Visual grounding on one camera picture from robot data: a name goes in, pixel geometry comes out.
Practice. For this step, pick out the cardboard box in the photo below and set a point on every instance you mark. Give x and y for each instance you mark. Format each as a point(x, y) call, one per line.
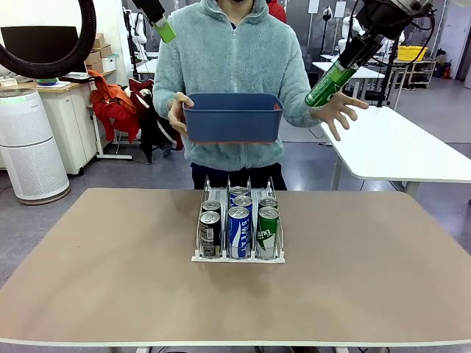
point(93, 62)
point(105, 51)
point(99, 40)

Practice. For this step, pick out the person in red jacket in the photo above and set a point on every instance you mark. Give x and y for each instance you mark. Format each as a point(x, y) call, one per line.
point(277, 11)

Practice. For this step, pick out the white cabinet desk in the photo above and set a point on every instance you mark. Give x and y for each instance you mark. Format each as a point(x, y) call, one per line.
point(81, 125)

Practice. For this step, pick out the teal sleeved left forearm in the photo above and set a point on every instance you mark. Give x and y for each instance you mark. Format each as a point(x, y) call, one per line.
point(298, 110)

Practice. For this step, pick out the large white table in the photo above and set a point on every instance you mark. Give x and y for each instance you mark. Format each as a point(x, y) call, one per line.
point(386, 139)

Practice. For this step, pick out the yellow plastic crate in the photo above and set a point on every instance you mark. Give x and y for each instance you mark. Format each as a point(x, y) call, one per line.
point(412, 53)

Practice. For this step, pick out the orange jacket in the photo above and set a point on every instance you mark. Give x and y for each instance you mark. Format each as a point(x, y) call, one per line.
point(114, 106)

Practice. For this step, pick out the person left hand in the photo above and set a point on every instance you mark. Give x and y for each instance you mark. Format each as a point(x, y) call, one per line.
point(331, 110)

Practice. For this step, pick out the green dish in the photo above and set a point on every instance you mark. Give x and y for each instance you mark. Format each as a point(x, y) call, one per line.
point(48, 82)

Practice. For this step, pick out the black beverage can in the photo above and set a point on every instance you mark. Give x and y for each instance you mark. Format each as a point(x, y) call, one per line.
point(211, 205)
point(209, 235)

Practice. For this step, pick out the red jacket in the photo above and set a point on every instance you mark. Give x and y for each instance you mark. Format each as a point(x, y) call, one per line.
point(141, 86)

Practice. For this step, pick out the white background table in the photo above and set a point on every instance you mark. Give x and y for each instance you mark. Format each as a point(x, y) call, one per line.
point(368, 71)

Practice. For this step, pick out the green soda can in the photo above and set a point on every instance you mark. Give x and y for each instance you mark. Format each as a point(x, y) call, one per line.
point(267, 201)
point(324, 90)
point(267, 231)

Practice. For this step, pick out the person head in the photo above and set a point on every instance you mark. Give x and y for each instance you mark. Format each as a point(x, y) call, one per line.
point(239, 1)

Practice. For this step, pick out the white air purifier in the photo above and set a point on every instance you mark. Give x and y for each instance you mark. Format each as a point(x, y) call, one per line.
point(33, 154)

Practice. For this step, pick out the black stand pole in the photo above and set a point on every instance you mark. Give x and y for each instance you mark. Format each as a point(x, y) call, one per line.
point(388, 75)

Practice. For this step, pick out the person in teal fleece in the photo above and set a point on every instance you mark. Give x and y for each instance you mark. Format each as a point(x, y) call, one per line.
point(232, 62)

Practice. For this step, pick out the wooden shelf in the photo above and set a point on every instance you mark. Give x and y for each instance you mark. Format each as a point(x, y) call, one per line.
point(419, 66)

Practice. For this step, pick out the teal sleeved right forearm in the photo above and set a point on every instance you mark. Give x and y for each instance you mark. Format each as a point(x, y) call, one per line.
point(163, 95)

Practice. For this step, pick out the black trousers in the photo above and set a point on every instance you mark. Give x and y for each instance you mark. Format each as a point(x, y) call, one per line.
point(239, 176)

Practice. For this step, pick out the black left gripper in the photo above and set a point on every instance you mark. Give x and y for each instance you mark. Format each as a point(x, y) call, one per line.
point(151, 9)

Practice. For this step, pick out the red fire extinguisher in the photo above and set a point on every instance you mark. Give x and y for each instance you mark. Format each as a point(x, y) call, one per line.
point(446, 71)

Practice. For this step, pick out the person right hand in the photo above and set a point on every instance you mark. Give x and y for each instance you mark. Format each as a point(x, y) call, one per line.
point(176, 110)

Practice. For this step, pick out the small white box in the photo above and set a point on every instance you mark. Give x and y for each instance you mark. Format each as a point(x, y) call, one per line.
point(108, 65)

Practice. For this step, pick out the black computer monitor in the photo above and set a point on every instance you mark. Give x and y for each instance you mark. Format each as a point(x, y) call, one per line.
point(37, 44)

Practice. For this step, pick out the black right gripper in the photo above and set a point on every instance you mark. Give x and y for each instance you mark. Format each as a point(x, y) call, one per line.
point(379, 20)

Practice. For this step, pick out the blue plastic basket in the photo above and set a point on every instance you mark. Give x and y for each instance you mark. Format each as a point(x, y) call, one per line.
point(232, 121)

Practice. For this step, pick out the black and white jacket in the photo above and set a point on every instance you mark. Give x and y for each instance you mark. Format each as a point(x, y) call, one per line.
point(154, 128)

